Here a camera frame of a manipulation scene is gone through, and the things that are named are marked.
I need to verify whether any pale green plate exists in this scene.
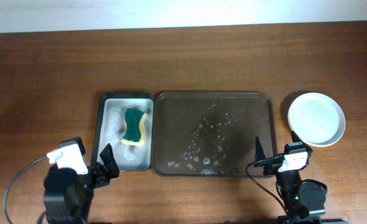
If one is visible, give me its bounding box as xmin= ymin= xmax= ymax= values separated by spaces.
xmin=287 ymin=92 xmax=346 ymax=147

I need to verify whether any yellow green scrubbing sponge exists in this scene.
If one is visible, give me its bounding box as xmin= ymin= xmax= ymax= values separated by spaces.
xmin=121 ymin=108 xmax=147 ymax=146

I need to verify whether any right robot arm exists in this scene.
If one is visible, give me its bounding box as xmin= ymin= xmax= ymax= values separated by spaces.
xmin=248 ymin=132 xmax=328 ymax=223

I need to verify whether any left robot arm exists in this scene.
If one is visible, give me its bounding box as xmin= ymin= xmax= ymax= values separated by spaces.
xmin=44 ymin=143 xmax=119 ymax=223

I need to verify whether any small grey soapy tray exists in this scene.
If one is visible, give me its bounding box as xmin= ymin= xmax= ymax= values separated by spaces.
xmin=91 ymin=92 xmax=154 ymax=171

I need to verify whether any dark brown serving tray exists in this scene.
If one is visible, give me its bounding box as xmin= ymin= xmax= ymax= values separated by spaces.
xmin=151 ymin=91 xmax=277 ymax=178

